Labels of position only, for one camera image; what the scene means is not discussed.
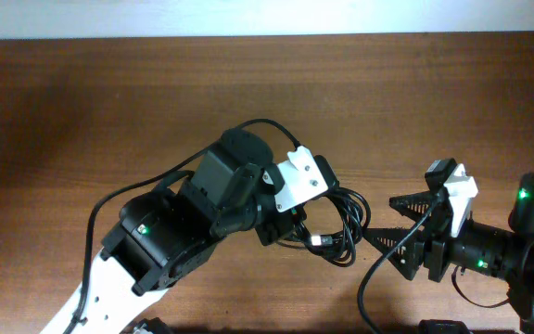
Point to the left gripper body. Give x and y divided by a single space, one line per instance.
273 224

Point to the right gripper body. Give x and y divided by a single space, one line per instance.
437 246

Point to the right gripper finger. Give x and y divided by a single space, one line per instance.
406 259
413 206

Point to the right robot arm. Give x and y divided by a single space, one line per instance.
505 254

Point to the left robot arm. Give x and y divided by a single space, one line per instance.
168 232

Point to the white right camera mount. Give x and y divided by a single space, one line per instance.
461 189

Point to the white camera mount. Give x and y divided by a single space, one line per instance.
461 189
303 180

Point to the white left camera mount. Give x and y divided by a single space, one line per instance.
303 180

